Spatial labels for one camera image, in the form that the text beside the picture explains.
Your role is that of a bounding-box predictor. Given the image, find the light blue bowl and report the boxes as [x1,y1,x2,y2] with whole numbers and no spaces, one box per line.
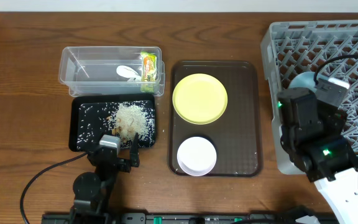
[288,72,317,93]

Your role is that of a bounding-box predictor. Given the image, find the white bowl with food scraps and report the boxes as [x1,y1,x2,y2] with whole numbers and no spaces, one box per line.
[177,136,217,177]

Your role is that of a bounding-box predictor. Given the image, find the white napkin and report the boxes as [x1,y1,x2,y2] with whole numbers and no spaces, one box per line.
[116,65,142,82]

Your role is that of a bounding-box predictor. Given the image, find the yellow plate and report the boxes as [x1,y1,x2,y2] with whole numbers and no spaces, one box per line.
[172,73,228,124]

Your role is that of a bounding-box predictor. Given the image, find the green orange snack wrapper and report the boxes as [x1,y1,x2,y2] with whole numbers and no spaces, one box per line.
[140,51,157,93]

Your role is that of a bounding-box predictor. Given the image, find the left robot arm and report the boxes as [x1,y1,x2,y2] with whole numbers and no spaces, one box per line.
[69,133,140,223]

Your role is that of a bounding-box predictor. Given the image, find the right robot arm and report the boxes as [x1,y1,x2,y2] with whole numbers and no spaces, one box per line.
[277,88,358,223]

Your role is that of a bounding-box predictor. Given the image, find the grey dishwasher rack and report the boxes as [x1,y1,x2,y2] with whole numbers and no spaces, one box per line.
[260,20,358,175]

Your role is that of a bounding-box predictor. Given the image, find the pile of rice scraps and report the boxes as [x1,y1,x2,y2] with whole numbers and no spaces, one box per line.
[70,100,155,151]

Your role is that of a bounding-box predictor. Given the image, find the black plastic tray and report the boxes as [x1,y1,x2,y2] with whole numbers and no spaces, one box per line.
[68,93,156,152]

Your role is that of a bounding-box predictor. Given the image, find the clear plastic bin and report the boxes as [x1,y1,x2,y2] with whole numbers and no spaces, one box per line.
[59,46,165,97]

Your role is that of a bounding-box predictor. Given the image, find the dark brown serving tray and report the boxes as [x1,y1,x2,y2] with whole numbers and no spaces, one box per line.
[168,60,262,177]

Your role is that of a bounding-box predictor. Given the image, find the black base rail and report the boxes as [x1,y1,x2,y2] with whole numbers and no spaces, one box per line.
[41,206,338,224]

